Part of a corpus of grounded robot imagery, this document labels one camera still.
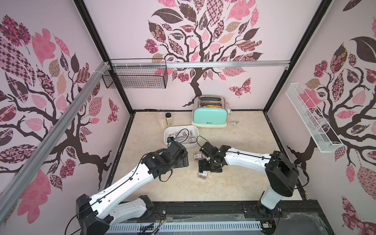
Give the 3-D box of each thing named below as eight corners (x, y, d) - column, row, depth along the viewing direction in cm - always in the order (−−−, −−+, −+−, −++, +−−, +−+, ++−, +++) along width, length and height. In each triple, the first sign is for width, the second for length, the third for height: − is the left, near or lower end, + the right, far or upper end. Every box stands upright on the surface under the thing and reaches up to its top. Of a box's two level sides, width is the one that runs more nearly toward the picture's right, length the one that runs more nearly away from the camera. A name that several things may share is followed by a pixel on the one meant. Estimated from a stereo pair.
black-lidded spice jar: (167, 125, 113) (165, 117, 105) (166, 121, 116) (165, 112, 108) (173, 124, 113) (171, 116, 106) (172, 120, 116) (170, 111, 109)
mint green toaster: (191, 128, 111) (191, 112, 97) (191, 107, 126) (191, 90, 113) (225, 128, 111) (229, 112, 97) (220, 106, 126) (224, 90, 113)
